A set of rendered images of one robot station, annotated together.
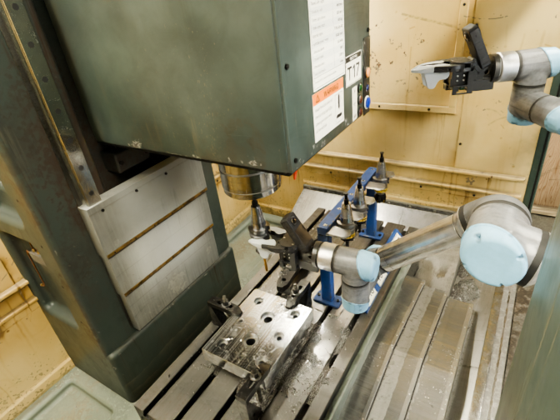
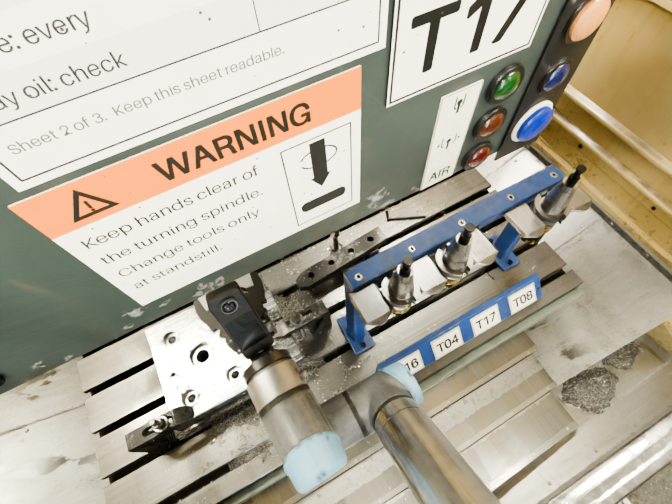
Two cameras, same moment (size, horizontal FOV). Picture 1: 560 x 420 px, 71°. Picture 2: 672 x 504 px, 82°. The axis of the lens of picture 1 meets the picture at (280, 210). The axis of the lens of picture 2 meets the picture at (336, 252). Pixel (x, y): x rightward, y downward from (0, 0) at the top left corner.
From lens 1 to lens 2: 0.84 m
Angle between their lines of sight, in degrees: 37
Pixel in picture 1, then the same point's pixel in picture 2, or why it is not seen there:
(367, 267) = (297, 483)
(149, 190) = not seen: hidden behind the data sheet
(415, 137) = not seen: outside the picture
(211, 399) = (139, 388)
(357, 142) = (595, 69)
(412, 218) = (599, 244)
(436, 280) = (555, 356)
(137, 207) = not seen: hidden behind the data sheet
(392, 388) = (366, 479)
